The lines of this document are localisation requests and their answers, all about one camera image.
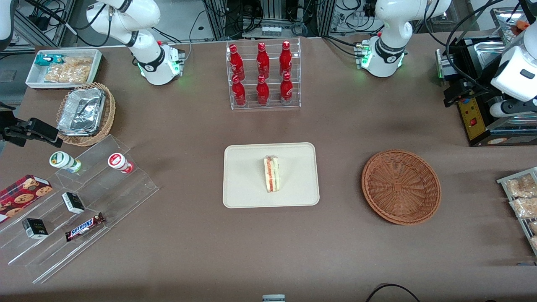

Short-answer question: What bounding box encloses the stainless steel machine tray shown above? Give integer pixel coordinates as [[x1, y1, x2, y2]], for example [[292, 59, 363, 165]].
[[469, 39, 506, 81]]

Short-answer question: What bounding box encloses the clear bag of crackers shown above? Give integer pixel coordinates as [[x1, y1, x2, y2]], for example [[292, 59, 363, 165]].
[[62, 56, 94, 68], [44, 63, 93, 84]]

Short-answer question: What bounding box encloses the white rectangular snack bin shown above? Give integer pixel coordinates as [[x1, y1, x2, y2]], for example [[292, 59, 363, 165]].
[[26, 49, 103, 90]]

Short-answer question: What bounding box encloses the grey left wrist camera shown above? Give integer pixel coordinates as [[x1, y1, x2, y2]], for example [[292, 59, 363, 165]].
[[489, 97, 537, 119]]

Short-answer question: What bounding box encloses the red label yogurt bottle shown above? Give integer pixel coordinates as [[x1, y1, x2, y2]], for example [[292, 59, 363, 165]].
[[107, 153, 134, 174]]

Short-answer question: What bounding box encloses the aluminium frame structure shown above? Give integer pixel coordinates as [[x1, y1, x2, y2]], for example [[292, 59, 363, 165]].
[[201, 0, 337, 39]]

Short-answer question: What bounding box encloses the aluminium foil container stack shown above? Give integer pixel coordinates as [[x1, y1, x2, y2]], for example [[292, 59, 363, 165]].
[[57, 87, 106, 137]]

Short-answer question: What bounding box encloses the clear bag of pastry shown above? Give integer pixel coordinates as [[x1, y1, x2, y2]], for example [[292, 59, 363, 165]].
[[509, 197, 537, 219], [505, 174, 537, 198]]

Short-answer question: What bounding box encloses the clear acrylic bottle rack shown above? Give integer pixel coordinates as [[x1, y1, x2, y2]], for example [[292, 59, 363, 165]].
[[226, 37, 302, 111]]

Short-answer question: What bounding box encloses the black countertop machine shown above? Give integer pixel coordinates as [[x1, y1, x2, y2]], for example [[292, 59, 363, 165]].
[[435, 35, 537, 148]]

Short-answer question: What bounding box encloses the green snack packet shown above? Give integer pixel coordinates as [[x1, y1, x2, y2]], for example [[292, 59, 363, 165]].
[[34, 53, 64, 67]]

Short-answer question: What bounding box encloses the Snickers chocolate bar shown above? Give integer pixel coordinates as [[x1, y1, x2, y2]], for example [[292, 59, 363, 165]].
[[65, 212, 106, 242]]

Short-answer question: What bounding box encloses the black cable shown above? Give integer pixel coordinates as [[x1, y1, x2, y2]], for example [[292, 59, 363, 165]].
[[365, 284, 421, 302]]

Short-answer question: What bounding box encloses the triangular sandwich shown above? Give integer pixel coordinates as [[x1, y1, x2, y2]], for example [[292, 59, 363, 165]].
[[263, 156, 281, 193]]

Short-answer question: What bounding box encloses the light tan wicker basket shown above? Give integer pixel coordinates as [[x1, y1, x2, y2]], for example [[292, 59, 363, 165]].
[[56, 82, 116, 147]]

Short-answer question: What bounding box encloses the red plaid cookie box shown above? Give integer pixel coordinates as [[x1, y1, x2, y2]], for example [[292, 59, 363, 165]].
[[0, 174, 54, 223]]

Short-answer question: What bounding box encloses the clear acrylic stepped stand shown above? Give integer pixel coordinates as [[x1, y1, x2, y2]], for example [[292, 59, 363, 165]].
[[0, 180, 112, 285], [52, 134, 160, 229]]

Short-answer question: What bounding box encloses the cream rectangular plastic tray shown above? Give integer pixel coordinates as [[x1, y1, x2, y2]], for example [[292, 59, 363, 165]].
[[222, 142, 320, 209]]

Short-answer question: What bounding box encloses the tray of snack bags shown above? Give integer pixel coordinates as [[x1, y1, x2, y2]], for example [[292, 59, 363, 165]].
[[497, 167, 537, 257]]

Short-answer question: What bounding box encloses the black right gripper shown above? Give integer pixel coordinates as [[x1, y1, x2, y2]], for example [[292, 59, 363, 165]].
[[0, 103, 60, 148]]

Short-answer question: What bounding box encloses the brown round wicker basket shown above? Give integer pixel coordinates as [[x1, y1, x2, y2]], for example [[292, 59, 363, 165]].
[[361, 149, 442, 226]]

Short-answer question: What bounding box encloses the red cola bottle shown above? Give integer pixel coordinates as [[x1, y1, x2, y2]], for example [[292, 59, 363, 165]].
[[279, 41, 293, 77], [280, 72, 294, 105], [231, 75, 247, 107], [229, 44, 245, 81], [256, 42, 271, 79], [256, 75, 270, 106]]

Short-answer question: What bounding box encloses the small black carton box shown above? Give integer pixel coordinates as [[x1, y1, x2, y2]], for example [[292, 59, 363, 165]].
[[22, 218, 49, 240], [61, 192, 86, 215]]

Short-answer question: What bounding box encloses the green label yogurt bottle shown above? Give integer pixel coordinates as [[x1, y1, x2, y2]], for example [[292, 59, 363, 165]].
[[49, 151, 83, 174]]

